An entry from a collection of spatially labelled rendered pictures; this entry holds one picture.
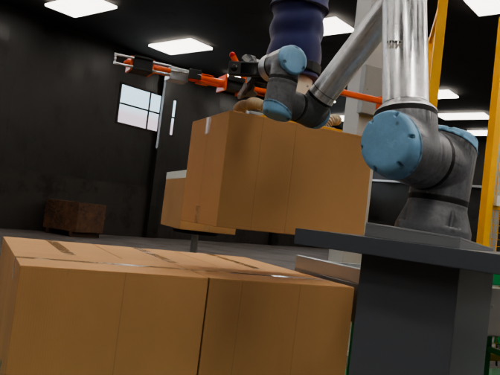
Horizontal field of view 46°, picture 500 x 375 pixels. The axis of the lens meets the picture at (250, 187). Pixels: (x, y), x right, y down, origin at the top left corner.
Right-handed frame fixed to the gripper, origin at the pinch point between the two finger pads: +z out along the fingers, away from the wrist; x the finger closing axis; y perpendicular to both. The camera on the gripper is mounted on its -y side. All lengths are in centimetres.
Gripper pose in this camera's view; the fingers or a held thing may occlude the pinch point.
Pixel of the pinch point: (238, 77)
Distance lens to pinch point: 209.1
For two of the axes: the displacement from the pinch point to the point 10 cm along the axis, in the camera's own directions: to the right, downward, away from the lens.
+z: -4.2, -0.1, 9.1
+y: 9.0, 1.3, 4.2
